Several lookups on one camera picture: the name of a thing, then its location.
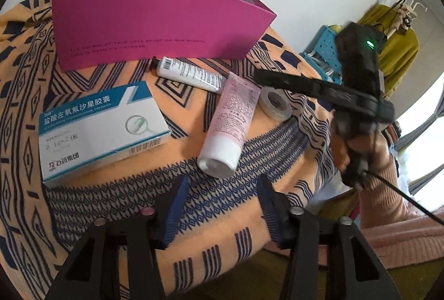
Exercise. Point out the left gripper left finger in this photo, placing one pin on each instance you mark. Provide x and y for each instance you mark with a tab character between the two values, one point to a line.
91	271

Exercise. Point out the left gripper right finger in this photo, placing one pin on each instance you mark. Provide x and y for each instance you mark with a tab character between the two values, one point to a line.
353	269

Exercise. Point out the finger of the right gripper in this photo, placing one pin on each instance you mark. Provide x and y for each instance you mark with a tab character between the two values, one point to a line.
292	83

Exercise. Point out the white tape roll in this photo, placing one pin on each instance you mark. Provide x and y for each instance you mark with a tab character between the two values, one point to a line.
274	104

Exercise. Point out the pink white cream tube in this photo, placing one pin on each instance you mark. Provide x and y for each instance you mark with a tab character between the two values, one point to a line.
224	141

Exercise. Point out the white tube black cap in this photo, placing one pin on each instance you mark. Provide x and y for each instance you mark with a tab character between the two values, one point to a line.
189	74

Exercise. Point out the white teal medicine box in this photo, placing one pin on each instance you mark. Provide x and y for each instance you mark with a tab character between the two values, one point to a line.
94	131

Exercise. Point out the pink sweater right forearm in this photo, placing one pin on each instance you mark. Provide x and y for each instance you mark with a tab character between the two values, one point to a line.
398	235

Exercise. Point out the person's right hand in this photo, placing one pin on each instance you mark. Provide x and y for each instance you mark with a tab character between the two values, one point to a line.
373	147

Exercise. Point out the blue plastic basket rack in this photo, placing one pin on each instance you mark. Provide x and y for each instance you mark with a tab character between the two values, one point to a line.
323	58

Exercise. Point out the yellow hanging coat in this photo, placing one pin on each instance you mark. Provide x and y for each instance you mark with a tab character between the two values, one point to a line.
400	50

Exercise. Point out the orange patterned tablecloth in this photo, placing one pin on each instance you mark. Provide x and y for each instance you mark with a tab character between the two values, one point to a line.
221	224

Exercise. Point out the pink cardboard box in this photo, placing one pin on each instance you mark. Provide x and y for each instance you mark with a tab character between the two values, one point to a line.
93	32

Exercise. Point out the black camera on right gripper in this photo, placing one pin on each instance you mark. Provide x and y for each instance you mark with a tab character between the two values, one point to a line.
358	47

